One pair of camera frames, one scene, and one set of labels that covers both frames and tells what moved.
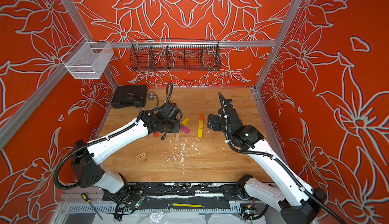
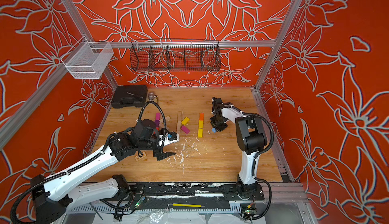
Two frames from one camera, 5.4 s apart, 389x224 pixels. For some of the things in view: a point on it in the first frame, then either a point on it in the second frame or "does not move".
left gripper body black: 173,126 → 159,152
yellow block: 200,133 does not move
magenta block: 185,129 does not move
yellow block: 185,120 does not move
